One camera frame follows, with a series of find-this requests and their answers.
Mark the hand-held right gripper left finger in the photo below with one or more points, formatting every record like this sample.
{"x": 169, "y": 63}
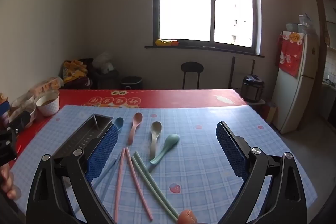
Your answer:
{"x": 102, "y": 153}

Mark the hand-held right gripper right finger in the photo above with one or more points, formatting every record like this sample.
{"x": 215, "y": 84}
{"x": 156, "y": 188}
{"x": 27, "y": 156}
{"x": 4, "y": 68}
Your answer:
{"x": 231, "y": 150}

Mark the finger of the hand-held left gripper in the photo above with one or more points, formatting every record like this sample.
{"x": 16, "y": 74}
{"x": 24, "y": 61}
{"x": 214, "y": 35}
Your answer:
{"x": 21, "y": 120}

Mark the steel utensil box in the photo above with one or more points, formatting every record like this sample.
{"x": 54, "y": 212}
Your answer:
{"x": 84, "y": 132}

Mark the blue spoon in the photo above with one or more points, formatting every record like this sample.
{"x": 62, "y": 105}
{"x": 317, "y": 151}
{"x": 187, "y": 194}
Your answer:
{"x": 119, "y": 123}

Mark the green chopstick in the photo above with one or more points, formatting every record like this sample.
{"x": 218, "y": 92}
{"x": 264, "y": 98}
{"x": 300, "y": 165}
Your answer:
{"x": 151, "y": 171}
{"x": 142, "y": 171}

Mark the green spoon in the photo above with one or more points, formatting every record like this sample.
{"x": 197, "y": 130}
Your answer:
{"x": 170, "y": 141}

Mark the person's left hand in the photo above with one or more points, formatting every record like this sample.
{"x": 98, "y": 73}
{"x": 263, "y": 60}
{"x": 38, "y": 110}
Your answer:
{"x": 5, "y": 178}

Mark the plastic-covered bowl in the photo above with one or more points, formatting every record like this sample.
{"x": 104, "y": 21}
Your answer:
{"x": 22, "y": 106}

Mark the red snack packet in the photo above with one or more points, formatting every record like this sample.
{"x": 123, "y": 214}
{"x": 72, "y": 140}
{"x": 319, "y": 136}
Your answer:
{"x": 3, "y": 106}

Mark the white textured bowl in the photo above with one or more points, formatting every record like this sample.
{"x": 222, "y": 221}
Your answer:
{"x": 48, "y": 108}

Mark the blue checked table mat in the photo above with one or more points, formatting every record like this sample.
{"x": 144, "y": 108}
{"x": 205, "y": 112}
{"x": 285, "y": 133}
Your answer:
{"x": 199, "y": 161}

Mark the orange tissue packets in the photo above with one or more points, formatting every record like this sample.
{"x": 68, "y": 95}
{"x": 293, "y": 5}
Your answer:
{"x": 47, "y": 85}

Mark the pink spoon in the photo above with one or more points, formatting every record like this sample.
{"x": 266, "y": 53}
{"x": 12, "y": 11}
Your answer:
{"x": 137, "y": 119}

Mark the low side table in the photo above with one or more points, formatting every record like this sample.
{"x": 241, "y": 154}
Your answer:
{"x": 258, "y": 102}

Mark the cardboard box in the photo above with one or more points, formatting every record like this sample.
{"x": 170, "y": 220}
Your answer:
{"x": 271, "y": 112}

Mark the beige spoon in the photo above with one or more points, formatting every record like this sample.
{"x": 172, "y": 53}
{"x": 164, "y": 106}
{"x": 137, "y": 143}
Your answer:
{"x": 156, "y": 128}

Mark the black rice cooker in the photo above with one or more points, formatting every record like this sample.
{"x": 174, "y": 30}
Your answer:
{"x": 252, "y": 90}

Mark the dark clothes pile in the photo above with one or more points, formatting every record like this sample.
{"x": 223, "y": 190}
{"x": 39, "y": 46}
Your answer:
{"x": 84, "y": 82}

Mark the yellow bag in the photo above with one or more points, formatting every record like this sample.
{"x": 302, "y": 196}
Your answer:
{"x": 73, "y": 69}

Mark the black round bin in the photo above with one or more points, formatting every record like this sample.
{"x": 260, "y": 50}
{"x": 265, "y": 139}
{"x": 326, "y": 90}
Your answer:
{"x": 132, "y": 82}

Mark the white refrigerator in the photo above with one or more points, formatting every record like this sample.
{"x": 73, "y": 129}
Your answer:
{"x": 291, "y": 98}

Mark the reddish round object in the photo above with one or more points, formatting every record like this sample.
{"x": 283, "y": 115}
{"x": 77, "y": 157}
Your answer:
{"x": 186, "y": 217}

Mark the white plastic bag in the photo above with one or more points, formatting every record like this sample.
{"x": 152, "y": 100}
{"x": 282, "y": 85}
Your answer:
{"x": 103, "y": 62}

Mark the black round stool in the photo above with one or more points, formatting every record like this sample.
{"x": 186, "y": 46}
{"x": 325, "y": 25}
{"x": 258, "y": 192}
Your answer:
{"x": 192, "y": 66}

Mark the red printed cloth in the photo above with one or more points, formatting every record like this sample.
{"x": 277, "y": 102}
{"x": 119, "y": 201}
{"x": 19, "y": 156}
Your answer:
{"x": 288, "y": 61}

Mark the yellow packet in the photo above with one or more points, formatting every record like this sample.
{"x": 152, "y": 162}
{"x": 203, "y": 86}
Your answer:
{"x": 166, "y": 42}

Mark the clear plastic containers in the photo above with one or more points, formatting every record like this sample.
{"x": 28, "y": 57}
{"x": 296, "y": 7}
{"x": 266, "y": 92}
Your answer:
{"x": 304, "y": 22}

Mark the dark folding frame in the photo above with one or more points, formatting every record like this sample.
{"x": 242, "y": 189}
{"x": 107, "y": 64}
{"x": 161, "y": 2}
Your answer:
{"x": 233, "y": 71}

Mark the wooden door frame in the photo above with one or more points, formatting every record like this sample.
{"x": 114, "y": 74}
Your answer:
{"x": 319, "y": 16}

